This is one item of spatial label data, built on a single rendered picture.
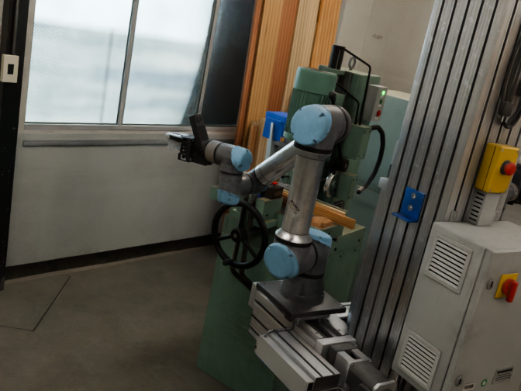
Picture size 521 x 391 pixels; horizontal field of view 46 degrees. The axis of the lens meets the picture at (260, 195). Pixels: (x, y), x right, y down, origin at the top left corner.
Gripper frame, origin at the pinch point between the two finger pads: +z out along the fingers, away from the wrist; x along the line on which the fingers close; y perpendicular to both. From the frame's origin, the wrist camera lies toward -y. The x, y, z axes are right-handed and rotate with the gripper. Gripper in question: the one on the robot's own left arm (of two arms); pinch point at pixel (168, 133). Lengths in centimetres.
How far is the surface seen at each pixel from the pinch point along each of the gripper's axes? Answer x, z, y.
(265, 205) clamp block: 47, -12, 31
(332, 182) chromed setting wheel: 85, -21, 23
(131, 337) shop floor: 45, 59, 120
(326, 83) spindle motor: 70, -19, -21
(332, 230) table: 67, -34, 39
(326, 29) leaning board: 247, 91, -45
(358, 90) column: 94, -22, -18
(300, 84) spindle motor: 66, -9, -19
